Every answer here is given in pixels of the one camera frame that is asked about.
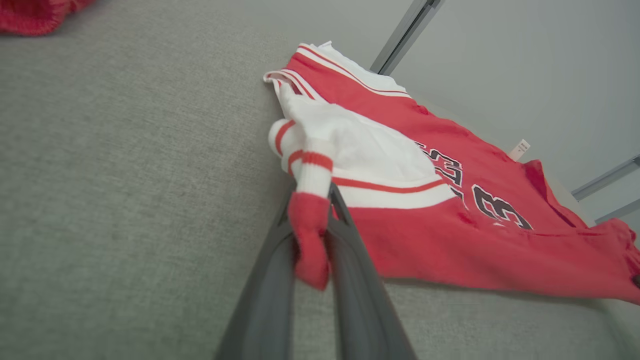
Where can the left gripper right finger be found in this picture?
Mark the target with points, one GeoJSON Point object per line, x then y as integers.
{"type": "Point", "coordinates": [365, 310]}

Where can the grey metal frame bar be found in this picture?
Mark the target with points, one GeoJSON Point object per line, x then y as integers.
{"type": "Point", "coordinates": [620, 210]}

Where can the grey metal partition post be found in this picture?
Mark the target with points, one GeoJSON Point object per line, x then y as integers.
{"type": "Point", "coordinates": [405, 35]}

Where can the red white basketball jersey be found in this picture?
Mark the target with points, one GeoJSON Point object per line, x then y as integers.
{"type": "Point", "coordinates": [425, 240]}

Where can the grey partition bottom rail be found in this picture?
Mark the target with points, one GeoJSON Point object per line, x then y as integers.
{"type": "Point", "coordinates": [607, 177]}

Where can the red shorts white stripe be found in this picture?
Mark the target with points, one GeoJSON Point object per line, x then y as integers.
{"type": "Point", "coordinates": [30, 15]}

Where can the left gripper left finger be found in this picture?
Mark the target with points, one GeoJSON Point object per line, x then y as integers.
{"type": "Point", "coordinates": [265, 310]}

